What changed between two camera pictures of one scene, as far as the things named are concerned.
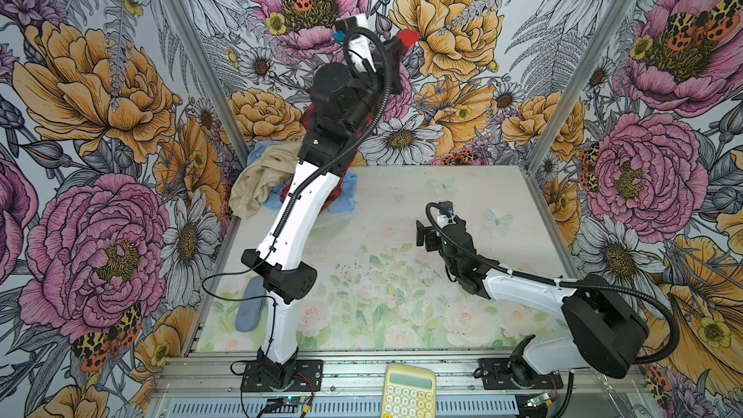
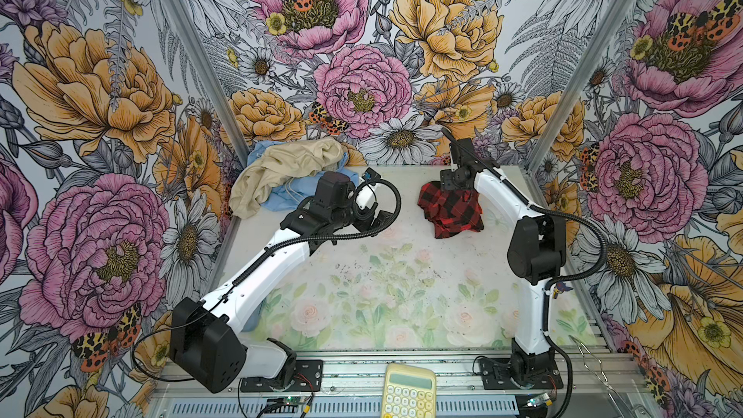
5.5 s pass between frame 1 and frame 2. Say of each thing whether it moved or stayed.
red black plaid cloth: moved
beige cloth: stayed
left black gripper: moved
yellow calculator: stayed
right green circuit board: stayed
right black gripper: moved
